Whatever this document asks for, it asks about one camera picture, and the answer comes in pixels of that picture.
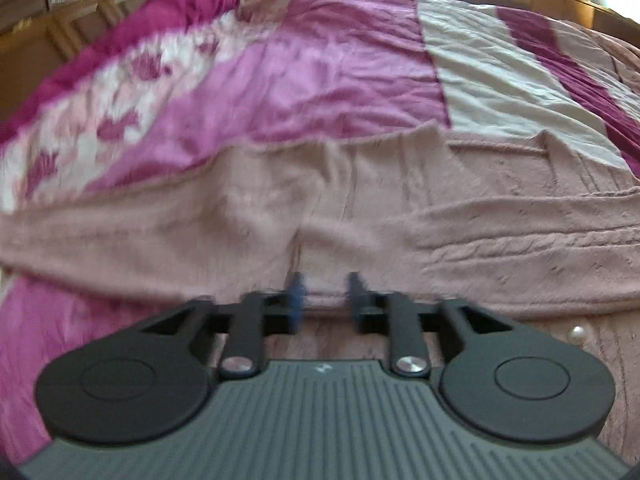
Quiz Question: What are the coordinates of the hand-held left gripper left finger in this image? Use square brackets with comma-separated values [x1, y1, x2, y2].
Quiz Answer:
[136, 272, 306, 381]

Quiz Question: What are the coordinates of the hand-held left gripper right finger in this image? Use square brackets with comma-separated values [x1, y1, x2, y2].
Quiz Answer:
[347, 272, 517, 380]

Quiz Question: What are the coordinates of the pink knit sweater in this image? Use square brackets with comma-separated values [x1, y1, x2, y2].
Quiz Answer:
[0, 127, 640, 466]

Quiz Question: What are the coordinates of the pink striped bedspread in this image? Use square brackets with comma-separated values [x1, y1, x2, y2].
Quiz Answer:
[0, 0, 640, 466]

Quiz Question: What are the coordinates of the crimson velvet blanket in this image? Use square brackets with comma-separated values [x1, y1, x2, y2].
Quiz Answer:
[0, 0, 242, 133]

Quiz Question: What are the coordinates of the wooden headboard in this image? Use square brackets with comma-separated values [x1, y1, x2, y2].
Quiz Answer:
[0, 0, 206, 126]

